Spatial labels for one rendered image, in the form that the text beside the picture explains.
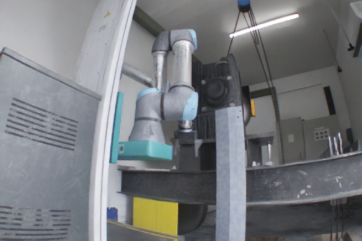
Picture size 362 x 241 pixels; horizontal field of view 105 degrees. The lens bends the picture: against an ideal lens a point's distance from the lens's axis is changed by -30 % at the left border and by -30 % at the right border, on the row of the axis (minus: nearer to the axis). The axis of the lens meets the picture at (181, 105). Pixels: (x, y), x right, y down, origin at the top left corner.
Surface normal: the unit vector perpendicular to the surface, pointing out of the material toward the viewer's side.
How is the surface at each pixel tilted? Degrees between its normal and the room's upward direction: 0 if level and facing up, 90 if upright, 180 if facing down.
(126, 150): 90
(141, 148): 90
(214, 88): 90
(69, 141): 90
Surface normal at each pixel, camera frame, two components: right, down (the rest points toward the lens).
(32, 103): 0.87, -0.16
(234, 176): -0.37, -0.34
